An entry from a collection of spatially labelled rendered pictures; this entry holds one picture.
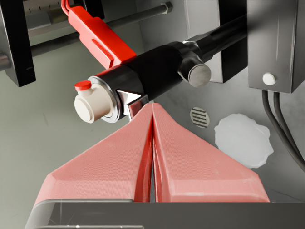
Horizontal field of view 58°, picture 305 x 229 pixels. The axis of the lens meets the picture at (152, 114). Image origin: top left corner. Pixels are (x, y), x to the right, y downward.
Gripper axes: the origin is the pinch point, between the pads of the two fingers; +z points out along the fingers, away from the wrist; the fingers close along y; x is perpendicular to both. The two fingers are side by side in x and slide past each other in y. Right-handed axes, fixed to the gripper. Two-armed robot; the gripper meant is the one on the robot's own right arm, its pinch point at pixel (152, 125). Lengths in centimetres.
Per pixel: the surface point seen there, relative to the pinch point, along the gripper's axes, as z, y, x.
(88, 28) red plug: 7.0, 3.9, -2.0
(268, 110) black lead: 10.0, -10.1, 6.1
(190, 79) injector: 4.0, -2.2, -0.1
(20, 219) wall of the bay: 15.6, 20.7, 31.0
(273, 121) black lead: 8.8, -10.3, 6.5
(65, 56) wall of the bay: 30.3, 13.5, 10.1
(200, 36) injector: 9.8, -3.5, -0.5
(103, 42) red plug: 6.2, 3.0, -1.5
